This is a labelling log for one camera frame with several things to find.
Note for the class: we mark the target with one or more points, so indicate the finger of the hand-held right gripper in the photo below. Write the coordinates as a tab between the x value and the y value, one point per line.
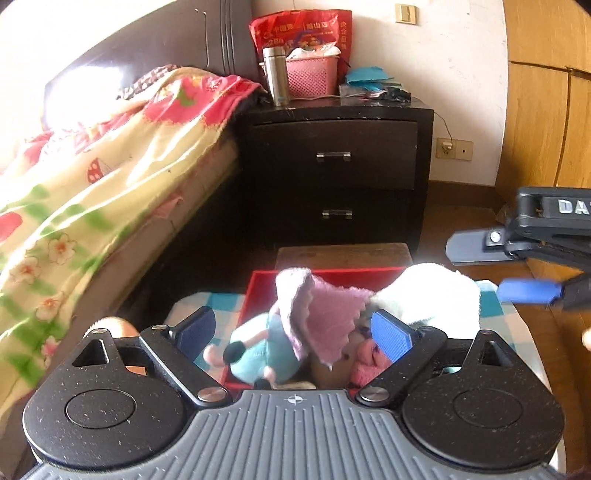
471	247
526	290

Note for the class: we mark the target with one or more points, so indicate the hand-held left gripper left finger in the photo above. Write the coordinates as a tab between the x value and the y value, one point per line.
196	327

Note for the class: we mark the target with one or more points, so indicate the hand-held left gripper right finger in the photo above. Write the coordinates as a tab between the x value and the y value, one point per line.
390	337

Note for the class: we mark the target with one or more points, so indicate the pink and cream plush toy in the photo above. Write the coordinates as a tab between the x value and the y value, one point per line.
434	290

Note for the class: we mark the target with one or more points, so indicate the teal plush toy pink limbs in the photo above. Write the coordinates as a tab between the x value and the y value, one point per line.
258	341

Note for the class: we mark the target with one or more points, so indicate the lilac knit cloth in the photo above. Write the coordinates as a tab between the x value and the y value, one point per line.
323	314

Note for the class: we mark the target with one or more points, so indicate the red box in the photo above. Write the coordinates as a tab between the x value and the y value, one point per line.
263	286

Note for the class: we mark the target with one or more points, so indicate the blue checkered cloth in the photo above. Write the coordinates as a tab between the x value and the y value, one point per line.
503	318

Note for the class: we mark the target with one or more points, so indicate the white plastic scrap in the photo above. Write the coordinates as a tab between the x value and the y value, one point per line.
504	214

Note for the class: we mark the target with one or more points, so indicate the orange ribbed bottle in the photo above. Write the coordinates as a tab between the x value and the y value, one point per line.
122	328

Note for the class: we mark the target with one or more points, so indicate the wooden wardrobe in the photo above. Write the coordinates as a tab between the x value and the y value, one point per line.
540	115

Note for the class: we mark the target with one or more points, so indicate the brown wooden stool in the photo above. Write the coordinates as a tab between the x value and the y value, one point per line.
341	255

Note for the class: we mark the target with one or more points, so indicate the dark wooden bed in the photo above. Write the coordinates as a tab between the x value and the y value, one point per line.
152	240

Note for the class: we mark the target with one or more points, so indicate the dark wooden nightstand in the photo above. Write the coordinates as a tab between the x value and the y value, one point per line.
369	175

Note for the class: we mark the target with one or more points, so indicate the small dark device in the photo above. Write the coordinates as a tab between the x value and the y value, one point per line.
397	94

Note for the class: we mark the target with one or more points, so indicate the floral blanket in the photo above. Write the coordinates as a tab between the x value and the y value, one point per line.
92	184

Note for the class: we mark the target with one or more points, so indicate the pink plastic basket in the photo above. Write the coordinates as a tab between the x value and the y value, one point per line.
311	78

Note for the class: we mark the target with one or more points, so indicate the dark patterned pillow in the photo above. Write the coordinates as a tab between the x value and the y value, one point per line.
147	81

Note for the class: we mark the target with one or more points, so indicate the steel thermos flask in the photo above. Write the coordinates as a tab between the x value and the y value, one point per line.
276	78

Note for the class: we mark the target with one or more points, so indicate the red shopping bag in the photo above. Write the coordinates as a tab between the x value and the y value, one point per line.
300	25

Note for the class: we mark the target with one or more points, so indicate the wall power outlet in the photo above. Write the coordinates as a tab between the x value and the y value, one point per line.
457	149

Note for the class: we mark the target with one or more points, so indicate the wall light switch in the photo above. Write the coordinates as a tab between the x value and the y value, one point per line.
407	13

